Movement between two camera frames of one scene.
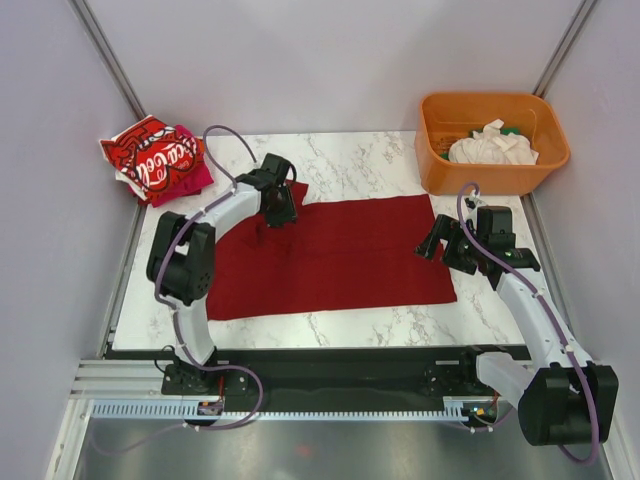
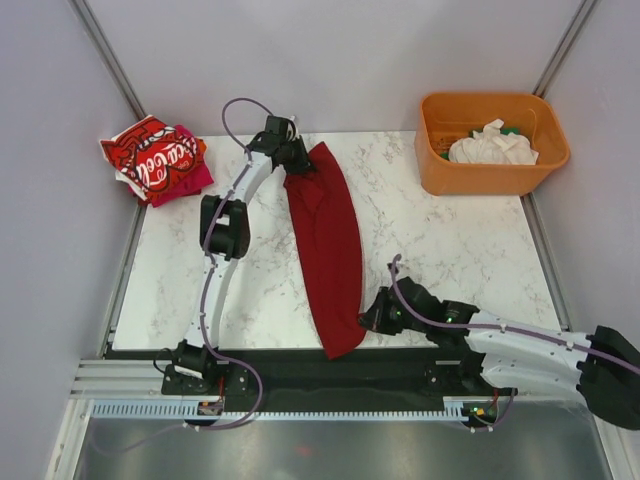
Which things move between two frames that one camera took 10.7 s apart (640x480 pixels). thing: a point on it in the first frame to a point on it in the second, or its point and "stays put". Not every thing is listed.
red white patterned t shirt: [146, 156] stays put
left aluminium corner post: [93, 31] stays put
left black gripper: [288, 215] to [302, 164]
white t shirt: [489, 146] stays put
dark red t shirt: [352, 257] to [330, 235]
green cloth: [504, 131] stays put
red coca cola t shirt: [150, 155] stays put
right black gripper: [442, 228] to [374, 318]
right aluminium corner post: [564, 48] stays put
